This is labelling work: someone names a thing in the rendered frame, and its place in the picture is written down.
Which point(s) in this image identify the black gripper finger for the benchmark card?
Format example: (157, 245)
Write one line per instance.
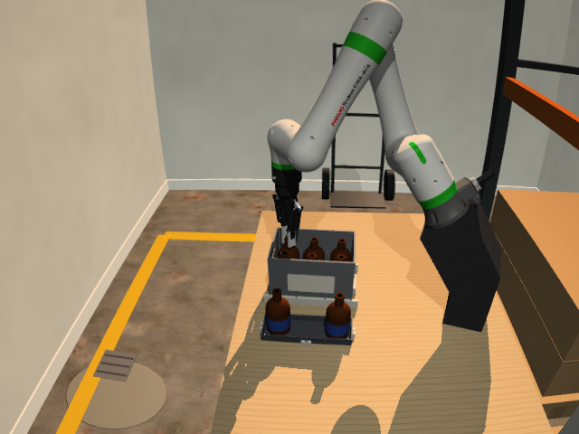
(281, 216)
(293, 219)

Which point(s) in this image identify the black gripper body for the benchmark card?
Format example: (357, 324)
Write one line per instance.
(290, 191)

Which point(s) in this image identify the brown glass bottle with blue label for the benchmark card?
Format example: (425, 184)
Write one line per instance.
(293, 251)

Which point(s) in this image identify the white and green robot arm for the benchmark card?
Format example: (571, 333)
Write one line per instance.
(415, 158)

